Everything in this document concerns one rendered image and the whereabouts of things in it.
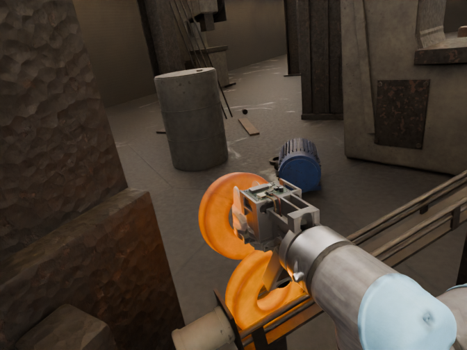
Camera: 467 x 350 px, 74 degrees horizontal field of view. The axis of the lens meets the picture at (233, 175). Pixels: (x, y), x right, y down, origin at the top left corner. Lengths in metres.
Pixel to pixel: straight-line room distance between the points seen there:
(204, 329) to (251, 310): 0.08
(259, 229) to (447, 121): 2.24
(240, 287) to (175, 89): 2.42
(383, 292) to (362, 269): 0.03
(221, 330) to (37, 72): 0.48
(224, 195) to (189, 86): 2.30
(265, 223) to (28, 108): 0.37
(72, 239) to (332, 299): 0.37
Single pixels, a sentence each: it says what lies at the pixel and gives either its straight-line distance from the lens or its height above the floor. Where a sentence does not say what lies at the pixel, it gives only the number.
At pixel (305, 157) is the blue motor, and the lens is 2.15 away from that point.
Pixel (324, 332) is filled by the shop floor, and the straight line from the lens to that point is 1.43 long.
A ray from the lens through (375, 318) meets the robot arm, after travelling 0.30.
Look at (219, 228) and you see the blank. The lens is 0.53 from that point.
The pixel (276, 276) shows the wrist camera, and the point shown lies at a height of 0.80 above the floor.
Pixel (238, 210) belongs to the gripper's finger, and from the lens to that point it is 0.51.
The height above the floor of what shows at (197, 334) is 0.69.
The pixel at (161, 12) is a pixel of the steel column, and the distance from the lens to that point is 4.39.
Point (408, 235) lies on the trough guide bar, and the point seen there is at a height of 0.71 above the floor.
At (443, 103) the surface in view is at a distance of 2.56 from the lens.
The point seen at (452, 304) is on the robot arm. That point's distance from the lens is 0.44.
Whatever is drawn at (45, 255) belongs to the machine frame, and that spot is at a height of 0.87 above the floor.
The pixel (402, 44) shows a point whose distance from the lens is 2.56.
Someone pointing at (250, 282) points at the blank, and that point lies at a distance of 0.52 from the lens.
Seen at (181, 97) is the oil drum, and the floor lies 0.70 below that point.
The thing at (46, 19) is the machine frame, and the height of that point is 1.17.
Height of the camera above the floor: 1.11
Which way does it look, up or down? 24 degrees down
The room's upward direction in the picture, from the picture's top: 8 degrees counter-clockwise
